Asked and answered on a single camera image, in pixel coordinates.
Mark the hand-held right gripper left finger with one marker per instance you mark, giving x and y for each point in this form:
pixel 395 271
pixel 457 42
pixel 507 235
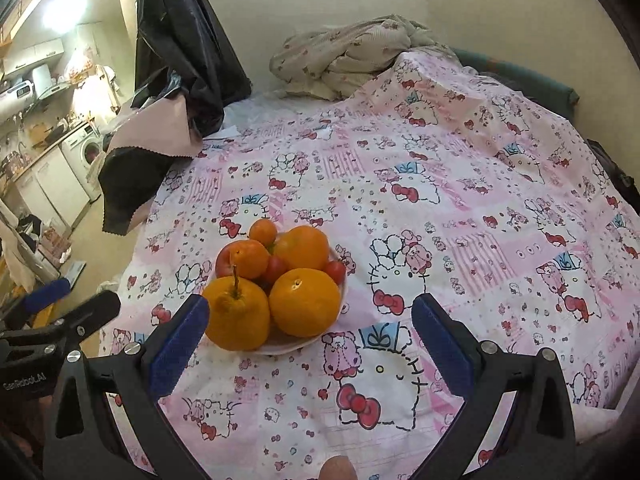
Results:
pixel 175 347

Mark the white appliance with display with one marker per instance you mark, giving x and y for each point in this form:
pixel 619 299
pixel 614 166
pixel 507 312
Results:
pixel 20 92

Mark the person's right hand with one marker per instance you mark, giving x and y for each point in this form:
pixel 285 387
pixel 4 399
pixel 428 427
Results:
pixel 340 470

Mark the pink printed hanging bag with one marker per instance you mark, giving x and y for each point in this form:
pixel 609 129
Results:
pixel 80 67

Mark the pink speckled plate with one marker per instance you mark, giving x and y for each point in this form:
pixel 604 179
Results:
pixel 295 344

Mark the white base cabinet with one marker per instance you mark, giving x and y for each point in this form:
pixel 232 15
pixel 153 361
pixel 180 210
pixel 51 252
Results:
pixel 50 185

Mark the red cherry tomato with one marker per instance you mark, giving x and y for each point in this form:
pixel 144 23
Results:
pixel 275 267
pixel 335 271

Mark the large smooth orange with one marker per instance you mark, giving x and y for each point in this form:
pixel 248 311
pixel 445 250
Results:
pixel 300 247
pixel 305 302

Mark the crumpled beige blanket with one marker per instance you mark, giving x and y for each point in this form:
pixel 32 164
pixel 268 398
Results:
pixel 350 55

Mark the white wall cabinets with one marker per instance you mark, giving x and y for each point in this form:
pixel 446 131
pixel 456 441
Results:
pixel 40 52

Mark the white washing machine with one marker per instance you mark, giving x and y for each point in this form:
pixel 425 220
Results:
pixel 85 152

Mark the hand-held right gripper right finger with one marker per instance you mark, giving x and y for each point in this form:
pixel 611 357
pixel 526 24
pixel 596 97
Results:
pixel 442 347

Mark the red apple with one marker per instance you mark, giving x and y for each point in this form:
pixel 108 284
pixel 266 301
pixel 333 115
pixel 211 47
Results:
pixel 222 262

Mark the bumpy orange with stem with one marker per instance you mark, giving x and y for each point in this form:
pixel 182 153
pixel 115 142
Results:
pixel 235 315

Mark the small tangerine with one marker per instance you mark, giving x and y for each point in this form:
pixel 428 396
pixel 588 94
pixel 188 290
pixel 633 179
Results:
pixel 262 232
pixel 247 259

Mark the white paper sheet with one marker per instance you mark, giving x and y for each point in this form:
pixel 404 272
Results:
pixel 220 133

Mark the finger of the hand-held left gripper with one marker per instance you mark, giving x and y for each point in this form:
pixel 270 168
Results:
pixel 90 310
pixel 45 294

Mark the pink and black cloth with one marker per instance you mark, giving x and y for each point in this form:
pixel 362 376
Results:
pixel 150 125

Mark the teal bed frame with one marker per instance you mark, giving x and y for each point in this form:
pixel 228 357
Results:
pixel 550 91

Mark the white water heater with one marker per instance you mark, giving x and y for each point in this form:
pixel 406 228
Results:
pixel 41 79

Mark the pink cartoon printed blanket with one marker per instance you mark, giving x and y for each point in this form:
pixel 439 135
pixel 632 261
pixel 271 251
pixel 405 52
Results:
pixel 450 185

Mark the black plastic sheet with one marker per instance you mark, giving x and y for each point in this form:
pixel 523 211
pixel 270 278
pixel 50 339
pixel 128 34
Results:
pixel 185 25

